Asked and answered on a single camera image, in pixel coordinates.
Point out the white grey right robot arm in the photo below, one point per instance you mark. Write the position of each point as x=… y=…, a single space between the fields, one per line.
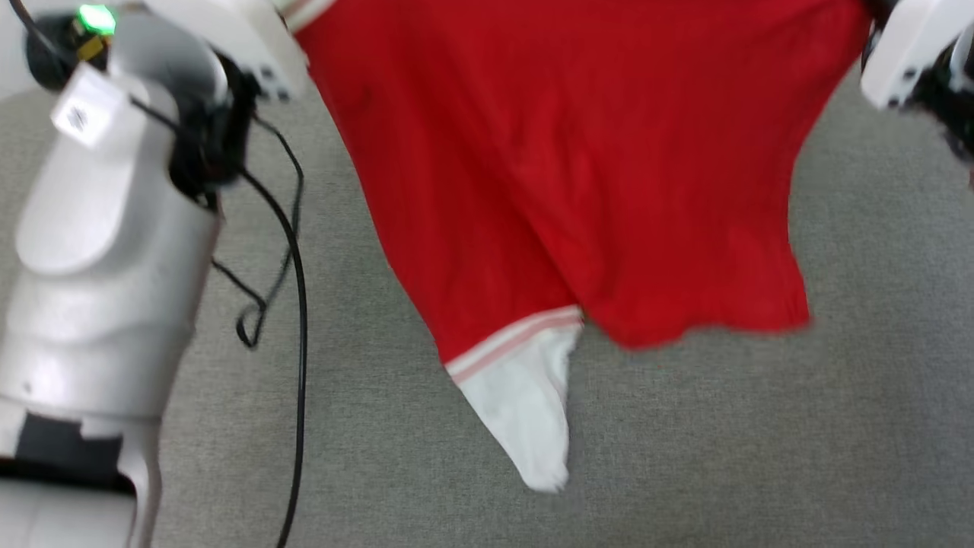
x=951 y=99

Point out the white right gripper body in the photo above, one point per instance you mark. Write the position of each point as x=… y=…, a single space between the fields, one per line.
x=905 y=46

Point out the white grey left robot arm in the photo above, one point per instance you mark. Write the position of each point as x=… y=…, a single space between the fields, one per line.
x=106 y=289

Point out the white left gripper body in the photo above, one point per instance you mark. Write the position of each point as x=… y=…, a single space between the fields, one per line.
x=243 y=38

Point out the red jersey with white trim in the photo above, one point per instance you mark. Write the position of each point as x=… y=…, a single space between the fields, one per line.
x=578 y=167

